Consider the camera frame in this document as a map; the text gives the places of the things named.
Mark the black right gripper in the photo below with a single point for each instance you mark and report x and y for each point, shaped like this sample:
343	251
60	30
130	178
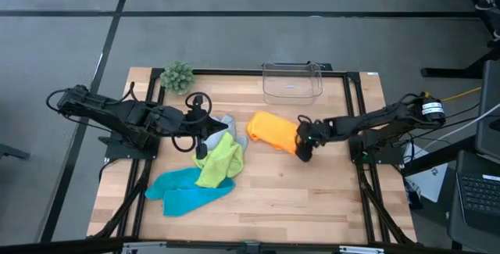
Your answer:
310	134

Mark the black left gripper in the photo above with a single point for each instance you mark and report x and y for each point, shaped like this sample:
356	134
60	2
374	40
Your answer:
197	125

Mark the orange microfiber towel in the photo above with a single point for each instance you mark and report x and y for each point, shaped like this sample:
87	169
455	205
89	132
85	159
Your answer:
273	129

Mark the lime green microfiber towel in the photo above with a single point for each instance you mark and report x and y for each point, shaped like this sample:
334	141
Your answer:
218	164

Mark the teal microfiber towel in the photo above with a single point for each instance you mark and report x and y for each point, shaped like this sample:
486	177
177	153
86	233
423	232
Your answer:
183	195

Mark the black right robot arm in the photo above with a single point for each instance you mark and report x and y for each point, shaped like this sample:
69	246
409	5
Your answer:
375	119

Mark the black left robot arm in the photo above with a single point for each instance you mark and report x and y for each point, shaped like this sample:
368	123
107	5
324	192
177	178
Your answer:
129	115

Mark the grey microfiber towel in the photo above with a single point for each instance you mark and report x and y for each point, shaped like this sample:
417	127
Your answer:
230	127

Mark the clear plastic bin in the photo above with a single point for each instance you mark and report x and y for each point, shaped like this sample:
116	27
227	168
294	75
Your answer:
293	84

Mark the potted artificial green plant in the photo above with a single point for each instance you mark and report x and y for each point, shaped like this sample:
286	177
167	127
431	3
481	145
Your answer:
177	77

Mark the white laptop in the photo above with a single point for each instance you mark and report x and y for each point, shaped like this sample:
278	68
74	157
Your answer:
429	179

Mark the black desk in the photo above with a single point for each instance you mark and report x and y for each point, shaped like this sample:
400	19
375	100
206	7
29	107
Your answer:
449	73

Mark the dark grey laptop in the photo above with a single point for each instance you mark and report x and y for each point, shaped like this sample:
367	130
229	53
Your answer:
480	195

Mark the dark grey monitor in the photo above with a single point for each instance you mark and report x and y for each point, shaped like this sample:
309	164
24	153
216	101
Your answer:
490	109

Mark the black stand foot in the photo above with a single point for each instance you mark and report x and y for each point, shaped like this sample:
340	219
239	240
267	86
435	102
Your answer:
11	152

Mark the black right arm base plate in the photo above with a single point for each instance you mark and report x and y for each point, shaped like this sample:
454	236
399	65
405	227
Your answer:
375	158

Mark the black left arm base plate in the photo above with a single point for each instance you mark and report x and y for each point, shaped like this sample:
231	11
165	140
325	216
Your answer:
129	152

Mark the silver metal bracket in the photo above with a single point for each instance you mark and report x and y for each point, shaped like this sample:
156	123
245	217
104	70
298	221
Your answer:
144	248
359	250

